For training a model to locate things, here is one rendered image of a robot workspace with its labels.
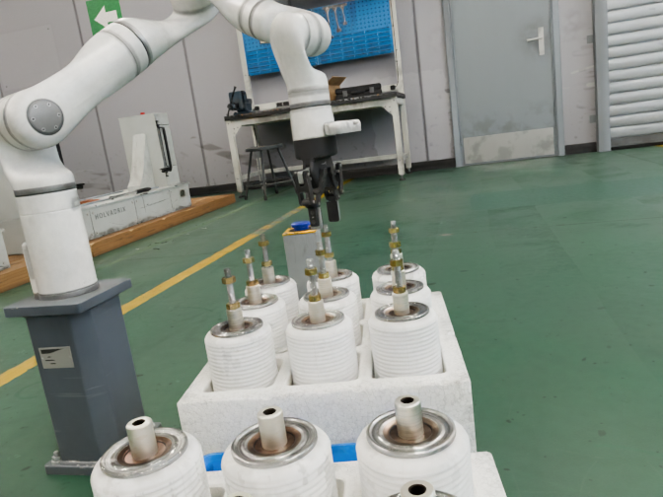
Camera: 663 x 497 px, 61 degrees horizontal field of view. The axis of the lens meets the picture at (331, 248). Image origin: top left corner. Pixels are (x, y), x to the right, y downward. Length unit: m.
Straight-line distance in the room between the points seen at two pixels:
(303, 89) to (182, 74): 5.52
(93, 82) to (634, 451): 1.01
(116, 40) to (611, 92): 5.08
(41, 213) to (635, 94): 5.33
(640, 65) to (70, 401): 5.42
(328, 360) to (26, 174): 0.56
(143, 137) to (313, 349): 3.73
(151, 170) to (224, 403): 3.68
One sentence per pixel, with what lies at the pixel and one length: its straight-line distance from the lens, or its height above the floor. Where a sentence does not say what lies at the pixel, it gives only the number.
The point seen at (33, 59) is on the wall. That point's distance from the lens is 7.49.
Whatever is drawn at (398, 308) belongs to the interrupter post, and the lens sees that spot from 0.77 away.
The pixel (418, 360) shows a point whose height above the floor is 0.20.
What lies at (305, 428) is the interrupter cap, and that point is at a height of 0.25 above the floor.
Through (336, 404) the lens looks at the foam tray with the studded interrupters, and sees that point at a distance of 0.76.
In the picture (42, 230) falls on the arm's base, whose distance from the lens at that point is 0.99.
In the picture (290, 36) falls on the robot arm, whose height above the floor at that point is 0.66.
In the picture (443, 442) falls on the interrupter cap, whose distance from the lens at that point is 0.48.
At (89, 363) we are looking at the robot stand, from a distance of 1.01.
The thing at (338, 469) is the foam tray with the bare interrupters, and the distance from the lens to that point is 0.60.
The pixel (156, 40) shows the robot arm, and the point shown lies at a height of 0.70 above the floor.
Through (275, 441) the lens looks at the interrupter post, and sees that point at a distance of 0.51.
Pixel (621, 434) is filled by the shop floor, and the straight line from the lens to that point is 1.01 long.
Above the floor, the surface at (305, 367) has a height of 0.20.
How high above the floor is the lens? 0.51
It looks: 12 degrees down
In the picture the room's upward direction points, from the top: 8 degrees counter-clockwise
